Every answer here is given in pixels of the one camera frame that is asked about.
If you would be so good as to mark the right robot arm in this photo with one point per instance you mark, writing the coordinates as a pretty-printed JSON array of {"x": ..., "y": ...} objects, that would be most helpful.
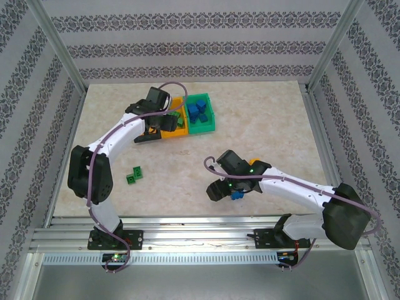
[{"x": 343, "y": 215}]

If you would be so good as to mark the aluminium side rail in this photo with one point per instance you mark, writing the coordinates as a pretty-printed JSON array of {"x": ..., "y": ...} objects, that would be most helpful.
[
  {"x": 76, "y": 118},
  {"x": 319, "y": 125}
]

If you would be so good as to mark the yellow plastic bin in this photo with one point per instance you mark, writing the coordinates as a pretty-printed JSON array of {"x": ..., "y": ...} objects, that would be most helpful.
[{"x": 175, "y": 133}]

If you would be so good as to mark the blue lego brick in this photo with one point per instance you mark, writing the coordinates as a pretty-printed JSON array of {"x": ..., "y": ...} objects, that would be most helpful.
[
  {"x": 236, "y": 196},
  {"x": 193, "y": 110},
  {"x": 195, "y": 119},
  {"x": 201, "y": 104},
  {"x": 203, "y": 118}
]

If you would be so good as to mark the aluminium mounting rail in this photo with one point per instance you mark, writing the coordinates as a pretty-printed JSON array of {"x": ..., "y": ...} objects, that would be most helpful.
[{"x": 200, "y": 237}]

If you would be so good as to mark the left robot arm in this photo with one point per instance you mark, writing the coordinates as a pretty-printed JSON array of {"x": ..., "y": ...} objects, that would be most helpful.
[{"x": 90, "y": 175}]

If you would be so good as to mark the yellow lego brick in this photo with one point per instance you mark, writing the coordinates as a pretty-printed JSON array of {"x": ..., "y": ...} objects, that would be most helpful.
[{"x": 254, "y": 161}]

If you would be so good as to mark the long green lego brick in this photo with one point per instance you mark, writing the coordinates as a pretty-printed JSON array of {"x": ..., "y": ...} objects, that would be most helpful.
[{"x": 178, "y": 115}]

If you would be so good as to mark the black clamp lever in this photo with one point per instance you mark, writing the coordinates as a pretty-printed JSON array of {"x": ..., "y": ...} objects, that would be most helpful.
[{"x": 250, "y": 232}]

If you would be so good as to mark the green plastic bin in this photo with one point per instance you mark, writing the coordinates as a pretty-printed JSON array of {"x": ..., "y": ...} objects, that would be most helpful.
[{"x": 203, "y": 128}]

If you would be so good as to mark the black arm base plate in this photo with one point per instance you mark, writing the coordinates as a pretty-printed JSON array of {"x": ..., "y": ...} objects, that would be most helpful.
[
  {"x": 264, "y": 238},
  {"x": 134, "y": 239}
]

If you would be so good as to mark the aluminium frame post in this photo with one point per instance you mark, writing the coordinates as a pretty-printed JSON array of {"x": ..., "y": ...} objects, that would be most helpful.
[
  {"x": 334, "y": 43},
  {"x": 57, "y": 43}
]

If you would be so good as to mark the circuit board with green light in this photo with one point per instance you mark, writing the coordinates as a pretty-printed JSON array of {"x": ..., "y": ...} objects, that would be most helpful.
[{"x": 116, "y": 257}]

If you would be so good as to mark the small circuit board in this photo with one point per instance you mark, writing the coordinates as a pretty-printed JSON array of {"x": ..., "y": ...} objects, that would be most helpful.
[{"x": 287, "y": 257}]

